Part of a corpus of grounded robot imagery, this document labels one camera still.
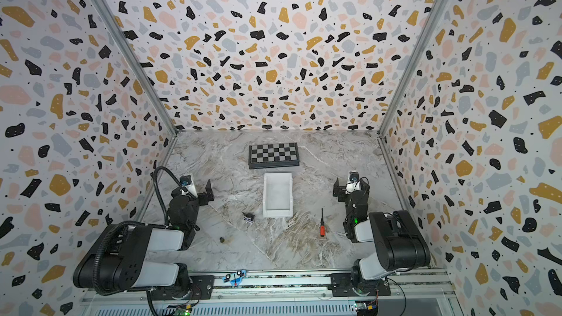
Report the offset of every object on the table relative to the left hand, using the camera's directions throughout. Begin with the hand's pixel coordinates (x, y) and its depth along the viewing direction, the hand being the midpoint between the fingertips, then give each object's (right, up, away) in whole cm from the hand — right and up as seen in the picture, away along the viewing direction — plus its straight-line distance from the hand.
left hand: (201, 181), depth 88 cm
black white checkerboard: (+27, +10, +19) cm, 35 cm away
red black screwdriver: (+49, -19, -1) cm, 52 cm away
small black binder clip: (+19, -14, -2) cm, 24 cm away
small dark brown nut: (+10, -22, -5) cm, 24 cm away
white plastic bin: (+30, -7, +7) cm, 32 cm away
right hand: (+63, +1, +2) cm, 63 cm away
